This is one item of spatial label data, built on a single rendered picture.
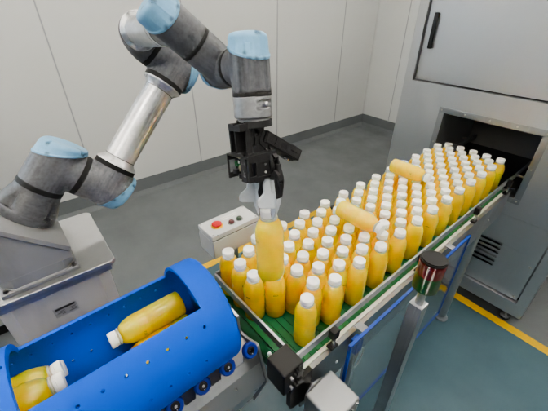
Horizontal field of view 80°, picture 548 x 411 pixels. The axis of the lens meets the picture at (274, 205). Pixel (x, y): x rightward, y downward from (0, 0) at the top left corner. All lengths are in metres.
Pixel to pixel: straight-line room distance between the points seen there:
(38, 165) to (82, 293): 0.38
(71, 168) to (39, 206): 0.13
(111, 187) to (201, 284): 0.42
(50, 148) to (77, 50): 2.40
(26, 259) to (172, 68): 0.64
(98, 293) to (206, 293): 0.45
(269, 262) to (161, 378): 0.32
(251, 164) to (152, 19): 0.30
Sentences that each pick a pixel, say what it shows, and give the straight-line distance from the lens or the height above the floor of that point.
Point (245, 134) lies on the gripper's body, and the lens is 0.65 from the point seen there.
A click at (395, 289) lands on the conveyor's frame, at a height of 0.90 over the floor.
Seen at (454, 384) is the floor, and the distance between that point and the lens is 2.26.
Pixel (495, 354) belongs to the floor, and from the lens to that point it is 2.50.
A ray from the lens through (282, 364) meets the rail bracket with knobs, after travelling 0.92.
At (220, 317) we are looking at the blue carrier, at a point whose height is 1.18.
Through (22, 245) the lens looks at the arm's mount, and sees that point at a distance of 1.01.
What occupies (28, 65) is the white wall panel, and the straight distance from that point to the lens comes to 3.33.
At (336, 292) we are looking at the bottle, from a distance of 1.02.
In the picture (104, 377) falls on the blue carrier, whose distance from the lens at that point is 0.75.
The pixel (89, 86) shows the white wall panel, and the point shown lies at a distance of 3.41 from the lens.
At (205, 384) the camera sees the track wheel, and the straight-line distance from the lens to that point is 0.95.
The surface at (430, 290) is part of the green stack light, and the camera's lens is 0.91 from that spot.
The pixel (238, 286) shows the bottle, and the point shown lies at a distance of 1.08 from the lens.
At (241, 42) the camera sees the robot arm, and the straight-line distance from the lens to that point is 0.63.
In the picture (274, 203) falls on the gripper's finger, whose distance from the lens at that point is 0.68.
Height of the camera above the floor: 1.79
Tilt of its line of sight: 33 degrees down
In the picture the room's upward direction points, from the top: straight up
